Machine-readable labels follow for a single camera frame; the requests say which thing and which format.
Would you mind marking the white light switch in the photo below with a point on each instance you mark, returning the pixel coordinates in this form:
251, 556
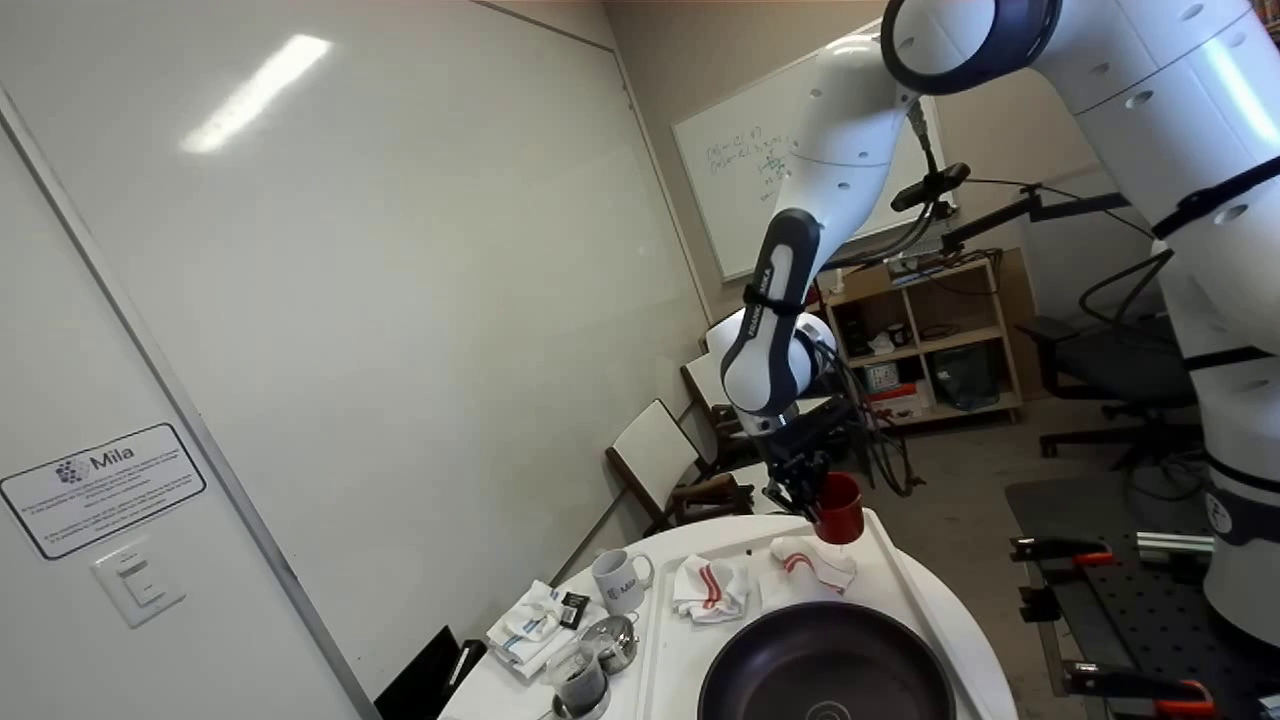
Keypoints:
139, 581

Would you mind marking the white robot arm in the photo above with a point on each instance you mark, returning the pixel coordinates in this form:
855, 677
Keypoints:
1203, 160

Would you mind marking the glass jar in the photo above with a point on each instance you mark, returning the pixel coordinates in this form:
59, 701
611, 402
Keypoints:
580, 689

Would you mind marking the white mug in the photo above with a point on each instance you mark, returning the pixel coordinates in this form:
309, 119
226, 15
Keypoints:
620, 581

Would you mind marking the black wall box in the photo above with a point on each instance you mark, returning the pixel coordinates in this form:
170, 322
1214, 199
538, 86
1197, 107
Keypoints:
425, 683

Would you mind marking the leaning white panel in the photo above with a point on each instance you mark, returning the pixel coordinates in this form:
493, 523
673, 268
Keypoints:
657, 453

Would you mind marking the black frying pan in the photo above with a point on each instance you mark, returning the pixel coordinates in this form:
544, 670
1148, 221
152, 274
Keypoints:
827, 665

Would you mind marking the pile of white packets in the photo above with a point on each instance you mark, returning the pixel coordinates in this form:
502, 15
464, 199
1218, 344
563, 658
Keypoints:
524, 635

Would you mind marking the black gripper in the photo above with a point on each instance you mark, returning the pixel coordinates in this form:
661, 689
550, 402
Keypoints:
817, 447

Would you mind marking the small metal bowl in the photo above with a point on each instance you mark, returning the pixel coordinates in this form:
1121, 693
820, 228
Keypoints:
611, 646

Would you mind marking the black camera boom stand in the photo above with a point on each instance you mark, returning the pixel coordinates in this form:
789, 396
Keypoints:
1012, 212

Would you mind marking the written whiteboard on wall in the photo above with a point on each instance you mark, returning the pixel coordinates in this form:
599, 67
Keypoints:
741, 160

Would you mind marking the crumpled white cloth red stripes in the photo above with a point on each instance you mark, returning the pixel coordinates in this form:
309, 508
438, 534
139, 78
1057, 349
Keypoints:
715, 589

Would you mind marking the flat white cloth red stripes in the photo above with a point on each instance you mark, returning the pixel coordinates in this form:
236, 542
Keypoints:
813, 567

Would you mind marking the black chair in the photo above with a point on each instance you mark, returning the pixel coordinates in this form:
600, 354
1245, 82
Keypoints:
1121, 373

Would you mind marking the black tool platform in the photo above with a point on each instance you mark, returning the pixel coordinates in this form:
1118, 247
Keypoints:
1147, 612

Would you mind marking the wooden shelf unit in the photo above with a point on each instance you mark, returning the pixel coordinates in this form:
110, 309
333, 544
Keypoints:
933, 334

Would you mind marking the large wall whiteboard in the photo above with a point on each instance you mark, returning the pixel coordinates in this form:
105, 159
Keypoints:
374, 293

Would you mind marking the white wall sign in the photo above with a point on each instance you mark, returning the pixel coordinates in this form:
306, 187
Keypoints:
101, 484

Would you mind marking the small black gadget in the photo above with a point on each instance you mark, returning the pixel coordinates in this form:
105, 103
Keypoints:
574, 609

